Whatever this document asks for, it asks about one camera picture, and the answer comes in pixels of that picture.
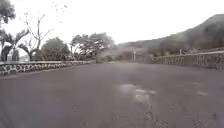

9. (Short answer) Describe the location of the bare tree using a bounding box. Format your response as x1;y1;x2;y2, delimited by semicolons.
19;12;55;62

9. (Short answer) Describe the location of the low stone wall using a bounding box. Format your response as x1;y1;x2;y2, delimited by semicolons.
151;50;224;71
0;60;92;76

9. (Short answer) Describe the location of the wooded hillside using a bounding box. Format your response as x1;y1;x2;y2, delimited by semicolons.
99;13;224;63

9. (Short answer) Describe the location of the grey asphalt road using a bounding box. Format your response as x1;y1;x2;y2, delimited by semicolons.
0;61;224;128

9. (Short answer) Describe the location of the palm tree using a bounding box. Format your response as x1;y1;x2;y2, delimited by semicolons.
0;29;32;62

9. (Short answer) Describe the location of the row of trees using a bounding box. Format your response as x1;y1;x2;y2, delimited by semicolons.
33;32;118;62

